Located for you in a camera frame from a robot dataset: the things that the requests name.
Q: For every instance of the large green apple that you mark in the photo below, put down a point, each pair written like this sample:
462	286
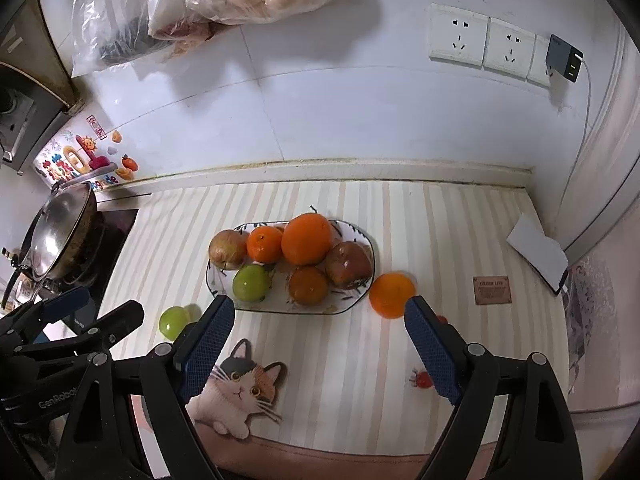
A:
251	283

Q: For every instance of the brown label patch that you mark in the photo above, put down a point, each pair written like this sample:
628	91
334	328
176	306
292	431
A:
491	290

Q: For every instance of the white wall socket middle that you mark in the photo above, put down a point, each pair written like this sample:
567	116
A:
509	49

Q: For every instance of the small orange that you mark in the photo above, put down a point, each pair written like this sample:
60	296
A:
308	286
263	245

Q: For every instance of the yellowish red apple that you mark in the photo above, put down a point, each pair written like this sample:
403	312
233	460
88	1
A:
227	250

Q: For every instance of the white wall socket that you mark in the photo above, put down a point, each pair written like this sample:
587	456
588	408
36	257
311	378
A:
509	49
456	35
538	70

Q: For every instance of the dark red apple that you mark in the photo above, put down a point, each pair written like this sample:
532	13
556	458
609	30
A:
348	265

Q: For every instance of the floral ceramic plate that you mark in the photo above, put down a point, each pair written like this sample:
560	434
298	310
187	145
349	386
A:
279	301

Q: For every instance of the cherry tomato with stem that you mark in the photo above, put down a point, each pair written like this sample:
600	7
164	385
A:
420	379

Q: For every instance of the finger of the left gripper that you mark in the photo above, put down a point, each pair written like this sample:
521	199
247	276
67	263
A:
28	320
102	335

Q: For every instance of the clear plastic bag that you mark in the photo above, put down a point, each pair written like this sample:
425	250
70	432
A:
111	33

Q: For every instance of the metal wok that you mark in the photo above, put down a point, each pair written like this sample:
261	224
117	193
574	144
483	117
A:
54	240

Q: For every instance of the small green apple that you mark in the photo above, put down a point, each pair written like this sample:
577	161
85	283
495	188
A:
172	321

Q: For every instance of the dark power adapter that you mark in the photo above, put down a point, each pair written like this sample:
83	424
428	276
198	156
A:
563	58

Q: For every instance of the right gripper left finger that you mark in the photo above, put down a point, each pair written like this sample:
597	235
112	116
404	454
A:
101	438

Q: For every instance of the large orange with stem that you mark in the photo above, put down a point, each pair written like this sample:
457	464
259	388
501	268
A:
307	239

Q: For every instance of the white wall socket right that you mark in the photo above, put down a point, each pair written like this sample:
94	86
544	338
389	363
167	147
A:
538	70

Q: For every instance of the orange mandarin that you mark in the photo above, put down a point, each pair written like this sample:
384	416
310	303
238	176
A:
389	294

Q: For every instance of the white wall socket left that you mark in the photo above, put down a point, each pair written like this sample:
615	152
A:
456	35

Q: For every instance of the colourful wall stickers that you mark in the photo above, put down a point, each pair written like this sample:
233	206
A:
88	146

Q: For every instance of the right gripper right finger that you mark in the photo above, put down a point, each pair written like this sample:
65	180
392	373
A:
537	438

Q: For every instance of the white folded paper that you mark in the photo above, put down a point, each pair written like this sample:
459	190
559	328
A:
542	253

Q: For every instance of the range hood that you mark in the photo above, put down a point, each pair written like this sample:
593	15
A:
38	96

